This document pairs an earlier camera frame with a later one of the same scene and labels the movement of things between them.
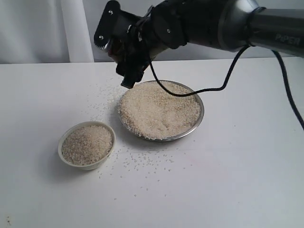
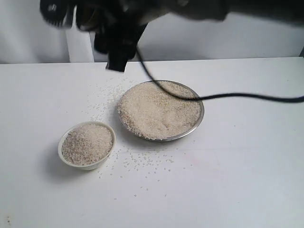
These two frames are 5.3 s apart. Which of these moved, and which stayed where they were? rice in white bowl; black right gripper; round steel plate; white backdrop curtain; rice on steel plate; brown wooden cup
Moved: brown wooden cup; black right gripper
Stayed: white backdrop curtain; round steel plate; rice in white bowl; rice on steel plate
